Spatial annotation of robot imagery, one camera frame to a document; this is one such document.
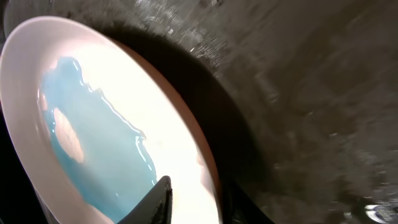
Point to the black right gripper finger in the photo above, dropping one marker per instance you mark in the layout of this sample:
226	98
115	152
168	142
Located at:
155	207

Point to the white plate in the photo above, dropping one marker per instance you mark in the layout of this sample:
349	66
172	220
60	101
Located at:
97	128

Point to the dark brown serving tray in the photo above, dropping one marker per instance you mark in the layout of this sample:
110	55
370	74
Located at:
298	98

